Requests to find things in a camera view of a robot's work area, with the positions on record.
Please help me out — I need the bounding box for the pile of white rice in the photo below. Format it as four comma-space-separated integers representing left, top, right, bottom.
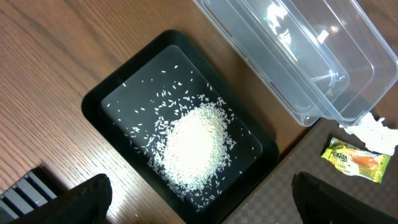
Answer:
105, 64, 259, 210

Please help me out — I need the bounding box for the crumpled white tissue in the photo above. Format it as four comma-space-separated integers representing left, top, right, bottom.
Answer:
339, 113, 397, 156

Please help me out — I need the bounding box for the black plastic tray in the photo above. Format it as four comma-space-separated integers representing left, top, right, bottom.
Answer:
81, 30, 279, 223

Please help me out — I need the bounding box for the brown serving tray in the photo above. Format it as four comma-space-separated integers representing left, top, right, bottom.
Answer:
228, 119, 397, 223

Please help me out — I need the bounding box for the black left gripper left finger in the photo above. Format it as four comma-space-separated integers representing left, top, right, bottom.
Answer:
7, 174, 113, 224

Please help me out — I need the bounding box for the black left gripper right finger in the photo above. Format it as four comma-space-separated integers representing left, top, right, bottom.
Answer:
291, 172, 397, 224

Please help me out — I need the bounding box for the yellow snack wrapper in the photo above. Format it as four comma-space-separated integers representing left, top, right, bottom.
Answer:
321, 138, 391, 183

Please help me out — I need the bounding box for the clear plastic bin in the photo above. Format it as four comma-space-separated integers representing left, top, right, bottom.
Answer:
196, 0, 397, 126

